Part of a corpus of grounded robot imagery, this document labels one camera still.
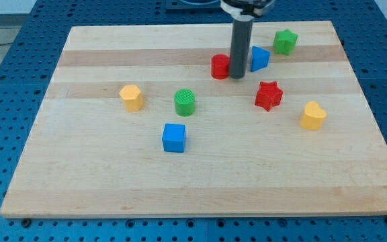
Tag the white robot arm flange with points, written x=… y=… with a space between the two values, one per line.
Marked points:
x=239 y=9

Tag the green cylinder block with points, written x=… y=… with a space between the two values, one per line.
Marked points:
x=184 y=102

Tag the blue cube block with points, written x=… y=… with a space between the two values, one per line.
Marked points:
x=173 y=138

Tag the light wooden board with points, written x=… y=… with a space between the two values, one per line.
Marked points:
x=88 y=157

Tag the red cylinder block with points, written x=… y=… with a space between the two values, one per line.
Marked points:
x=220 y=66

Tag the yellow hexagon block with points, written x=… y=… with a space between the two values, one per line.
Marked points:
x=132 y=98

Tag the red star block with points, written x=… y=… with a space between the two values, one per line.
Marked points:
x=268 y=95

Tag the blue triangle block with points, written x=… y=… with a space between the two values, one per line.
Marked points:
x=259 y=58

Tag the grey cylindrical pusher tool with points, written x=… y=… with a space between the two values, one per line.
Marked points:
x=239 y=48

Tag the yellow heart block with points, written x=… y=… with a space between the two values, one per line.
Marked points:
x=313 y=116

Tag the green star block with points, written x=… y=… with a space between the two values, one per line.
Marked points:
x=285 y=42

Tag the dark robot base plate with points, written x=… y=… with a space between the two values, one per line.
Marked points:
x=175 y=6

